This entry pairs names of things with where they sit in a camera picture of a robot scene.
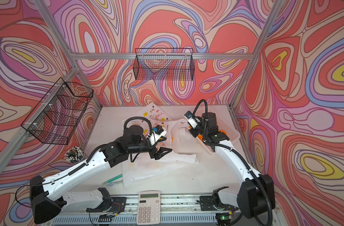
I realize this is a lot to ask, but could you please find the white plastic fruit basket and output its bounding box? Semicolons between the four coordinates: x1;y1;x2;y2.
195;104;242;155

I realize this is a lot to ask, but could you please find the printed white plastic bag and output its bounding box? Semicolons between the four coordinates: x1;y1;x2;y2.
158;119;213;165

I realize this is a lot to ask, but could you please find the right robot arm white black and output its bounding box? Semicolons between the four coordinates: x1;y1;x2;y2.
185;112;275;226

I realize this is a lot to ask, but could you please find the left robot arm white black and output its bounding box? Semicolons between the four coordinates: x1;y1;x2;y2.
29;125;172;224

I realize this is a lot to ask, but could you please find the clear plastic bag bottom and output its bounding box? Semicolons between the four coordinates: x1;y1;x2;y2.
122;152;199;187

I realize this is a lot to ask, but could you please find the green pen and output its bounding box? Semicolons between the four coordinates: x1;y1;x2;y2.
103;174;123;186

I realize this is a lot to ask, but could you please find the white desk calculator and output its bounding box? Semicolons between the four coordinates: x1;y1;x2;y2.
137;191;161;226

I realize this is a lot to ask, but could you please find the cup of pens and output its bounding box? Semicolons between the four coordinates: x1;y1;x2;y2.
64;147;84;164

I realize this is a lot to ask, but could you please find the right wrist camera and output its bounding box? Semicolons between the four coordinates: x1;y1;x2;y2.
184;111;202;129

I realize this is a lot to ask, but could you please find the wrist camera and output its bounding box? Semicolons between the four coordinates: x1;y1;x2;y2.
149;125;167;146
184;111;202;129

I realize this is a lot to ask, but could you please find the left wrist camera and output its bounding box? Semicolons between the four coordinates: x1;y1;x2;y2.
149;125;167;146

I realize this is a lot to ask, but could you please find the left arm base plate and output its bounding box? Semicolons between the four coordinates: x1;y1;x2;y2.
86;196;127;214

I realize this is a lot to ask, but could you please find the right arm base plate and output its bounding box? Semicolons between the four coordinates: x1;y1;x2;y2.
196;195;237;212

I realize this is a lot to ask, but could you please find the black wire basket back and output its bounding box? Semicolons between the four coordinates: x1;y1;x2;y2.
133;48;195;81

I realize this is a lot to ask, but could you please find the black wire basket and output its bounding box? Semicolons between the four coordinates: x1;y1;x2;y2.
21;78;94;145
133;48;195;81

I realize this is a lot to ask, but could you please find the black wire basket left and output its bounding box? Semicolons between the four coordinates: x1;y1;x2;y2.
21;78;94;145

